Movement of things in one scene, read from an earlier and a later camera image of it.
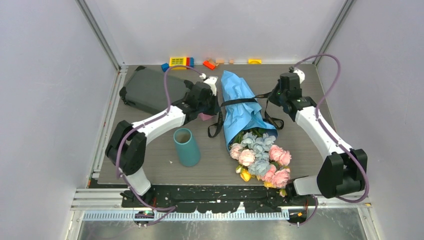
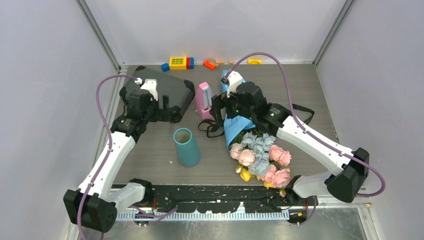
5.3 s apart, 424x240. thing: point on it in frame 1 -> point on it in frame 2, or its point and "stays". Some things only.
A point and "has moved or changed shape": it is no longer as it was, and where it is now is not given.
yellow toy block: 178,61 stays
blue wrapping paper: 248,127 stays
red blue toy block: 190,62 stays
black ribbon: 214,128 has moved or changed shape
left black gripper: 215,108 -> 161,114
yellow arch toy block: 254,61 stays
